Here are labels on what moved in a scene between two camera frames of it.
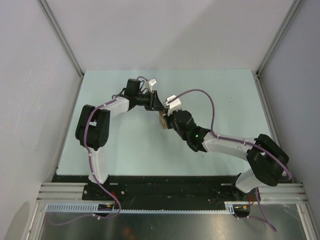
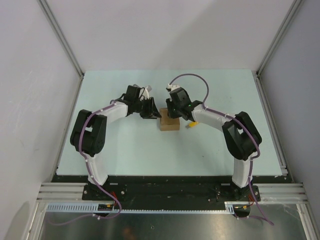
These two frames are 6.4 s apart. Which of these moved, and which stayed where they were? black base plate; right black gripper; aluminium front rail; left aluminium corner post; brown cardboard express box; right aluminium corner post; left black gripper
Moved: brown cardboard express box; right black gripper; left black gripper
Stayed: left aluminium corner post; right aluminium corner post; aluminium front rail; black base plate
